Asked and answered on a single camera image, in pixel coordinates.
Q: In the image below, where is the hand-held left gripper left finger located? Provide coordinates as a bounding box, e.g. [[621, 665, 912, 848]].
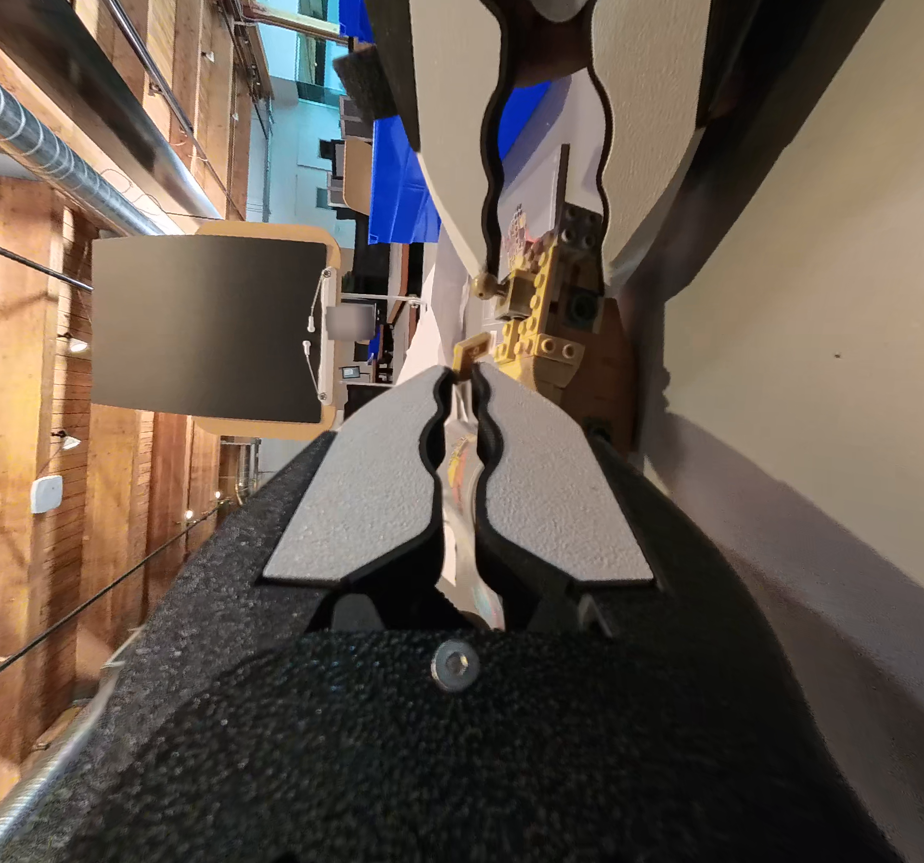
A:
[[260, 365, 454, 586]]

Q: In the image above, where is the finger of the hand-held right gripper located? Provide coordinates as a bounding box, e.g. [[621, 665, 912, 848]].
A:
[[586, 0, 724, 283], [406, 0, 510, 279]]

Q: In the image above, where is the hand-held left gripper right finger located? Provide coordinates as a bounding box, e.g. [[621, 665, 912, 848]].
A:
[[471, 363, 656, 586]]

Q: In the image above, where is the tan and brown brick model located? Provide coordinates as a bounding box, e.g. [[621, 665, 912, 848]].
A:
[[473, 202, 638, 454]]

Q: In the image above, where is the grey instruction booklet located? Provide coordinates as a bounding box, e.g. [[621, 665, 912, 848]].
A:
[[433, 144, 575, 631]]

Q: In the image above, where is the small tan corner plate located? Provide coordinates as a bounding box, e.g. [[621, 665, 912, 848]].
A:
[[453, 333, 498, 382]]

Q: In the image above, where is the grey desk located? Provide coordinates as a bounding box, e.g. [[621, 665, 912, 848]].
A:
[[606, 0, 924, 863]]

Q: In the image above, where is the person's right hand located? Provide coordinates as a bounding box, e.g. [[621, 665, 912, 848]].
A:
[[504, 0, 596, 88]]

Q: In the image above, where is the light wooden panel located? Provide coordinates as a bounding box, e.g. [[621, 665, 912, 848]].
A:
[[343, 137, 374, 216]]

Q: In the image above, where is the white panel stand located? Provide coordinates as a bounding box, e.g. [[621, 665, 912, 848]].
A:
[[299, 267, 428, 402]]

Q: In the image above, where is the black wood-rimmed panel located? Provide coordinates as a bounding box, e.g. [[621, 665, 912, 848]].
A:
[[90, 222, 342, 441]]

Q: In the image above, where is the black ceiling pipe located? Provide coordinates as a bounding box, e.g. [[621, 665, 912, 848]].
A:
[[0, 0, 223, 220]]

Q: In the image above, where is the silver ventilation duct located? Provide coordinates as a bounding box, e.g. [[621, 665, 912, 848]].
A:
[[0, 87, 168, 237]]

